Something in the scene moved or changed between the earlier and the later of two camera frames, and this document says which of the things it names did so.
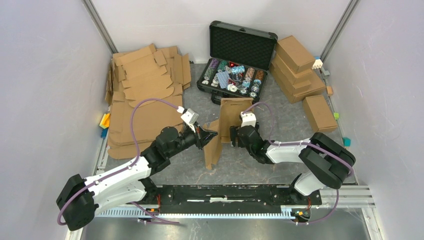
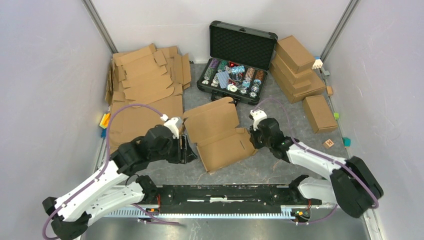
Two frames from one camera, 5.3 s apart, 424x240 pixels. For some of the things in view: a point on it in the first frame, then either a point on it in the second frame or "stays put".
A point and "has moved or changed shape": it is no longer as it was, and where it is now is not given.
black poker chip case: x=240 y=60 stays put
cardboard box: x=231 y=109 has moved or changed shape
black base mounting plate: x=227 y=199 stays put
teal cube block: x=347 y=141 stays put
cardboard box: x=295 y=54 stays put
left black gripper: x=201 y=140 to x=187 y=154
